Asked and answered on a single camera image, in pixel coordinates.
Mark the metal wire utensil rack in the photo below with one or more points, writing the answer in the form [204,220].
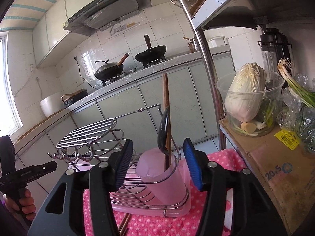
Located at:
[89,145]

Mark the clear plastic bowl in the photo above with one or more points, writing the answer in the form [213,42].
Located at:
[270,106]

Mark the black plastic spoon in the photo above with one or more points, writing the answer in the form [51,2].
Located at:
[163,131]

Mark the black frying pan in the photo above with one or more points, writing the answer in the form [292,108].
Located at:
[152,53]

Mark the metal shelf board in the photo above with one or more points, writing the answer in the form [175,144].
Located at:
[250,13]

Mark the black wok with lid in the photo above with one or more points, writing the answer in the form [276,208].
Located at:
[110,69]

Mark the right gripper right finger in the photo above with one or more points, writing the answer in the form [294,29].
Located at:
[253,212]

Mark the pink plastic drip tray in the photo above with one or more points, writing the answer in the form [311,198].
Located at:
[134,196]

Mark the pink plastic cup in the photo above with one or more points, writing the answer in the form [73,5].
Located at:
[163,176]

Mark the gas stove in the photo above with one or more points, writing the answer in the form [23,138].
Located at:
[131,71]

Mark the brown wooden chopstick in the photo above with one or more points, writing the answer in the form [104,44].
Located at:
[122,223]
[166,105]
[126,226]

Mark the cardboard box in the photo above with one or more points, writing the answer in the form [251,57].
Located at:
[286,175]

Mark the green onions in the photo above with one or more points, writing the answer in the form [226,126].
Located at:
[306,96]

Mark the pink polka dot cloth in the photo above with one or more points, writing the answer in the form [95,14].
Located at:
[182,220]

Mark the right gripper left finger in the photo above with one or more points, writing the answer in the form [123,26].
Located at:
[62,211]

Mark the left hand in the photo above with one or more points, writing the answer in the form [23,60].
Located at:
[27,203]

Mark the napa cabbage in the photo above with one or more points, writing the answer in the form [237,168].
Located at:
[244,96]

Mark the black blender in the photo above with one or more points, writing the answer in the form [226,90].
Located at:
[274,46]

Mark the range hood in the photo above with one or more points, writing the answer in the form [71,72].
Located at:
[100,15]

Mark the white rice cooker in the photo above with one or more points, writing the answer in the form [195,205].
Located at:
[52,104]

